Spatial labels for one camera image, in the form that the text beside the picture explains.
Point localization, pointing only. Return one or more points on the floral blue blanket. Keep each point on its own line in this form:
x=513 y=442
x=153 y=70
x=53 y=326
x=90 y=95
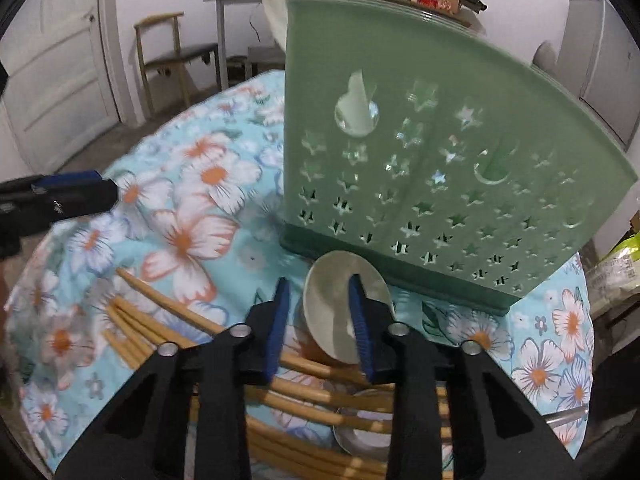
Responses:
x=200 y=170

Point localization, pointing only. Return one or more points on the wooden chair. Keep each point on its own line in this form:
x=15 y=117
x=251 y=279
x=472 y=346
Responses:
x=180 y=52

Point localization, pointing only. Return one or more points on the grey refrigerator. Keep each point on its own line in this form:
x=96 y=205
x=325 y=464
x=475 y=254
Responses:
x=600 y=60

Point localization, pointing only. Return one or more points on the pile of bamboo chopsticks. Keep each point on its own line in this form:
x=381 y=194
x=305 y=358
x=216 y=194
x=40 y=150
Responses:
x=310 y=400

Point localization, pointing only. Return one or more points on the yellow green printed bag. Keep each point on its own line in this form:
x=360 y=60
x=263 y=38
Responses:
x=627 y=247

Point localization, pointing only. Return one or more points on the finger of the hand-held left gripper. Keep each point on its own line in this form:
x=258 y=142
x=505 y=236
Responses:
x=75 y=195

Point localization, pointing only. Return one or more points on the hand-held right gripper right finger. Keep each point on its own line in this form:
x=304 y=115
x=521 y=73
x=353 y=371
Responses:
x=362 y=332

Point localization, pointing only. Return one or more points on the white door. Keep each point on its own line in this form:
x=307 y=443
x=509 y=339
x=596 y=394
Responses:
x=50 y=60

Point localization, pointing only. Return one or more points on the green plastic utensil holder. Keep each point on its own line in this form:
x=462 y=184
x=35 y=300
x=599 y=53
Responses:
x=320 y=85

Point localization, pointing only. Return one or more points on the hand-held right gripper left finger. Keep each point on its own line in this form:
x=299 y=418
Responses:
x=277 y=332

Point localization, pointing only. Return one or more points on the white printed sack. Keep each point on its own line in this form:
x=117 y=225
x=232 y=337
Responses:
x=612 y=280

